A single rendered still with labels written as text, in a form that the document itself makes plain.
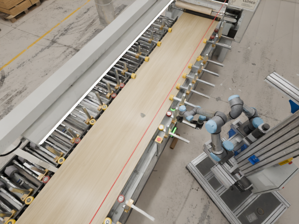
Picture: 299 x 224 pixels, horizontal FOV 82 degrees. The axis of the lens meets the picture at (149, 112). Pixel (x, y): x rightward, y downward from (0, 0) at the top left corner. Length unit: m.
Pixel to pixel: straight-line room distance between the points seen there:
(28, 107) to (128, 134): 1.67
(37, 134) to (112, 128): 1.64
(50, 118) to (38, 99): 0.10
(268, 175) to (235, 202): 1.04
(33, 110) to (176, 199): 2.60
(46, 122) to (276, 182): 2.01
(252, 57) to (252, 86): 1.00
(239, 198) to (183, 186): 0.81
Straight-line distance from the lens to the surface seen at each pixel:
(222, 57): 4.72
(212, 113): 1.86
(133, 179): 2.45
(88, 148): 2.39
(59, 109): 0.88
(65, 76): 0.86
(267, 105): 4.36
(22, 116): 0.81
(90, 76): 0.95
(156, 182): 3.06
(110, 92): 2.78
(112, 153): 2.28
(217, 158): 1.97
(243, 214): 3.09
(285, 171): 2.27
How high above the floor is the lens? 3.02
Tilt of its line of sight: 58 degrees down
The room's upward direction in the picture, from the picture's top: 1 degrees counter-clockwise
